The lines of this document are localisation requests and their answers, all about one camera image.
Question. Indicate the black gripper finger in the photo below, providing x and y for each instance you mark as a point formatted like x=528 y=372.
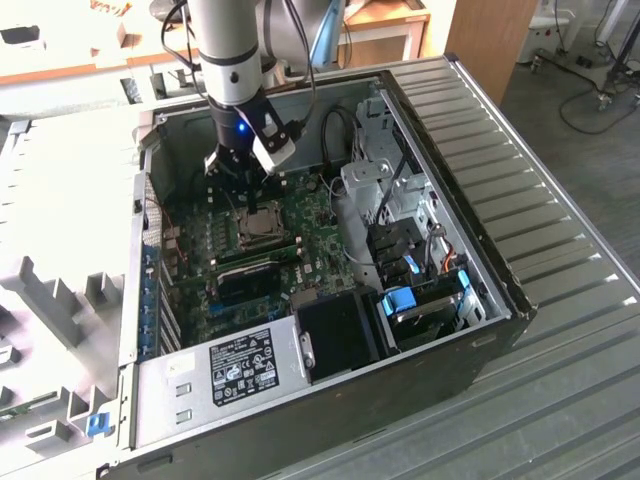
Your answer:
x=253 y=200

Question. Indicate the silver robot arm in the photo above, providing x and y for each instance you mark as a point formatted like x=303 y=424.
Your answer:
x=225 y=40

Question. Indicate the green RAM stick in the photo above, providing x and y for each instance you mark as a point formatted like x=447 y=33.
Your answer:
x=20 y=412
x=260 y=256

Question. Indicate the silver coin battery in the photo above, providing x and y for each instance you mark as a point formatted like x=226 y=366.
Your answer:
x=312 y=184

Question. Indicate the green motherboard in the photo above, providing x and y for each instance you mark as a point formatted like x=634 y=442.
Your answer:
x=325 y=250

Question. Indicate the silver heat sink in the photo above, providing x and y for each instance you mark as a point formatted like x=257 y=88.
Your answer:
x=304 y=299

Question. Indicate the black round base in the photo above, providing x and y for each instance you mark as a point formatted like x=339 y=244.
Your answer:
x=165 y=7

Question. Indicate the metal drive cage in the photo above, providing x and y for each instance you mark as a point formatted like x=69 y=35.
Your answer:
x=380 y=145

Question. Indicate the black plastic disk bay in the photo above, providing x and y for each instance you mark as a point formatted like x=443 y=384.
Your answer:
x=395 y=240

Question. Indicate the cardboard box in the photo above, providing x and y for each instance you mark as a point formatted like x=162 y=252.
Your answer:
x=110 y=30

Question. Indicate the black fan shroud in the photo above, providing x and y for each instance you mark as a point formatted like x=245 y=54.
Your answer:
x=335 y=330

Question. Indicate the hard disk in blue carrier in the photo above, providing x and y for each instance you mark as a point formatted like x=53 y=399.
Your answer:
x=400 y=302

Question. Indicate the wooden side table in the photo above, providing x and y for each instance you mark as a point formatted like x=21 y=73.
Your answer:
x=385 y=30

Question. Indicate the desk with wooden edge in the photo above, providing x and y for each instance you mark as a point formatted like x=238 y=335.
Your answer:
x=50 y=57

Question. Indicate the silver power supply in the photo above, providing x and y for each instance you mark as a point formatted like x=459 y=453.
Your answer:
x=165 y=400

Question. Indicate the black desk device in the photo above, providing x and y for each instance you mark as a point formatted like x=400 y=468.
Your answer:
x=20 y=35

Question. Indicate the black PC case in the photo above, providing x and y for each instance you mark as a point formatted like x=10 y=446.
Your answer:
x=350 y=420

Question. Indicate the wooden cabinet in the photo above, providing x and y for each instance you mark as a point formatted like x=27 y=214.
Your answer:
x=485 y=45

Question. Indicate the blue plastic latch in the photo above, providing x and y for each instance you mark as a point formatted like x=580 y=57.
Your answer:
x=97 y=424

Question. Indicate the white wheeled equipment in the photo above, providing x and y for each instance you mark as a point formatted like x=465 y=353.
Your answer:
x=545 y=25

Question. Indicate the black wheeled stand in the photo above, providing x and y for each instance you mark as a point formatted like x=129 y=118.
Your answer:
x=620 y=65

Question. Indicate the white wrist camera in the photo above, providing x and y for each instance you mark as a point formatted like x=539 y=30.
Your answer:
x=275 y=157

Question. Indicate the silver metal bracket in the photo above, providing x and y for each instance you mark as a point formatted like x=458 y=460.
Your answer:
x=365 y=172

